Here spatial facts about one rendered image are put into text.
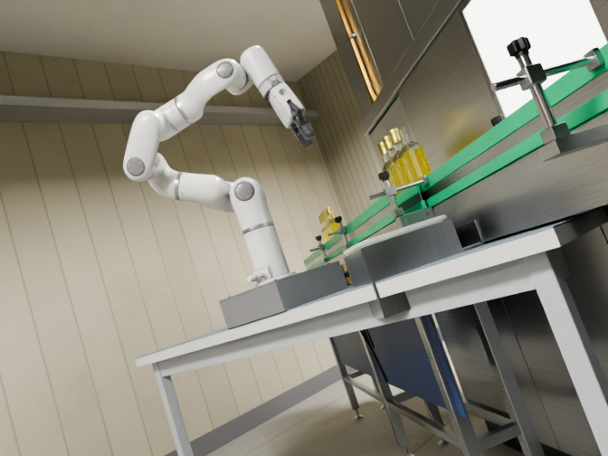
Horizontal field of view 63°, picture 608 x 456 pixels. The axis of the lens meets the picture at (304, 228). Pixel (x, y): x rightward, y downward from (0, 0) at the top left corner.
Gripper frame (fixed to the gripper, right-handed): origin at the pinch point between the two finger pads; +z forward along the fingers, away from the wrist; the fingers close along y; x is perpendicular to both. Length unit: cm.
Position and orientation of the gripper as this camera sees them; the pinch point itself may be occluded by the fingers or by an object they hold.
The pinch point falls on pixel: (306, 136)
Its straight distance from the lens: 138.7
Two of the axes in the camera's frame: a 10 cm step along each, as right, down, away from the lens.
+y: -1.3, 1.8, 9.8
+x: -8.2, 5.3, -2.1
